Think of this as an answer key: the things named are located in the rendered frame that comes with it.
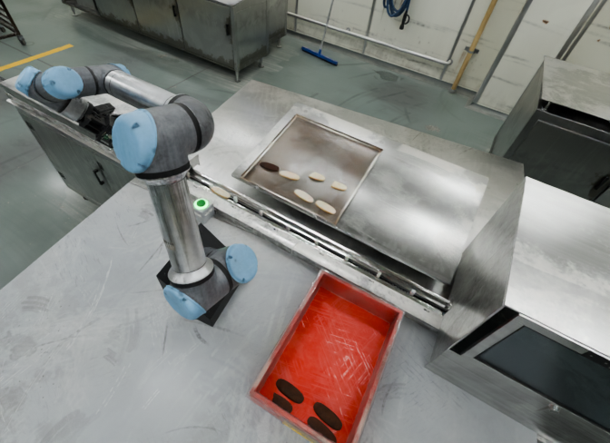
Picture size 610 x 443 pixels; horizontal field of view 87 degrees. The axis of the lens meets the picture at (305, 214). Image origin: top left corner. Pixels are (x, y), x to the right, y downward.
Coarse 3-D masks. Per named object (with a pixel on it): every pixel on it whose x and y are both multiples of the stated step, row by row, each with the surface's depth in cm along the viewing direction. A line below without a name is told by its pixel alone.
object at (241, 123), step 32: (256, 96) 210; (288, 96) 213; (224, 128) 185; (256, 128) 188; (384, 128) 200; (224, 160) 167; (448, 160) 185; (480, 160) 187; (256, 192) 154; (320, 224) 145; (480, 224) 154; (384, 256) 137; (448, 288) 130
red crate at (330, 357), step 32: (320, 288) 124; (320, 320) 116; (352, 320) 117; (384, 320) 118; (288, 352) 108; (320, 352) 109; (352, 352) 110; (320, 384) 102; (352, 384) 103; (352, 416) 98
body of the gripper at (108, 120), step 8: (88, 104) 96; (88, 112) 96; (80, 120) 96; (88, 120) 95; (96, 120) 97; (104, 120) 102; (112, 120) 101; (88, 128) 97; (96, 128) 98; (104, 128) 98; (112, 128) 100; (96, 136) 101; (104, 136) 101; (104, 144) 102; (112, 144) 105
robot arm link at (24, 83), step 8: (24, 72) 85; (32, 72) 84; (40, 72) 87; (16, 80) 86; (24, 80) 83; (32, 80) 84; (16, 88) 85; (24, 88) 84; (32, 88) 85; (32, 96) 87; (40, 96) 85; (48, 104) 90; (56, 104) 90; (64, 104) 91
